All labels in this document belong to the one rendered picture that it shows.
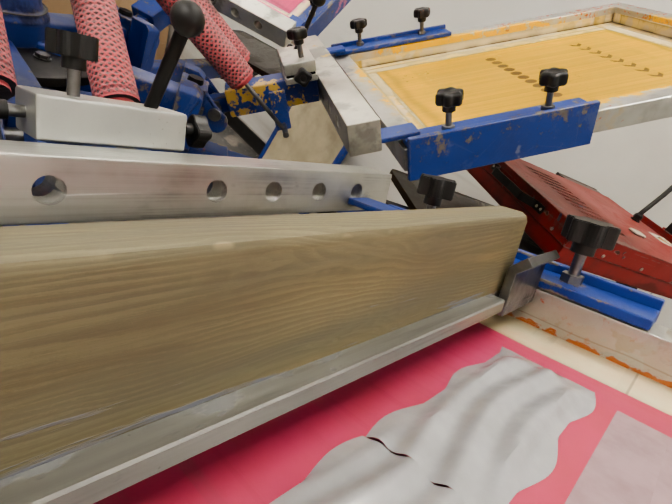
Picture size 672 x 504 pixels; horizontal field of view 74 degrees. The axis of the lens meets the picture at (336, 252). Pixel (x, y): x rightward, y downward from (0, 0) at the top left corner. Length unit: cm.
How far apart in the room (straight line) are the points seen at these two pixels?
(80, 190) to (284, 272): 23
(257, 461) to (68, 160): 25
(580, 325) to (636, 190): 176
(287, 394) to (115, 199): 25
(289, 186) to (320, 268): 30
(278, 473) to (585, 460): 17
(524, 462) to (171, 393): 18
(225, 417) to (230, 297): 4
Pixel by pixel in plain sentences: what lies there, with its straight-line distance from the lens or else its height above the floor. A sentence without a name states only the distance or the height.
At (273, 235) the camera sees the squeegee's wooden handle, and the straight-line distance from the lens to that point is 17.
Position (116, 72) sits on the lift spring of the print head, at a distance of 60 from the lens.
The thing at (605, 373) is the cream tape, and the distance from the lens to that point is 42.
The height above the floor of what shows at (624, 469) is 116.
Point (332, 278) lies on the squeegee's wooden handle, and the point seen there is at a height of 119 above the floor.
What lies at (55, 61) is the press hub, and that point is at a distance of 88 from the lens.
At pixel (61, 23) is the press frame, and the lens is 105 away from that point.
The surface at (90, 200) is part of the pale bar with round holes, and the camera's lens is 38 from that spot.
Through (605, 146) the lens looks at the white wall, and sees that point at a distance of 222.
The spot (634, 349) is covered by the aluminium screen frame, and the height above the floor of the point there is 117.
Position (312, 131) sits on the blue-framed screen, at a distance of 297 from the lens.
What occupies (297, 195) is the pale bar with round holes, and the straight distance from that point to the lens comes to 49.
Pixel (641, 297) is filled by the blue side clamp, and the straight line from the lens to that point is 47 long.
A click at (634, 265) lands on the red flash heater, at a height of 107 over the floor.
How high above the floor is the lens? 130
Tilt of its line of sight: 29 degrees down
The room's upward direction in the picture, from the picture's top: 28 degrees clockwise
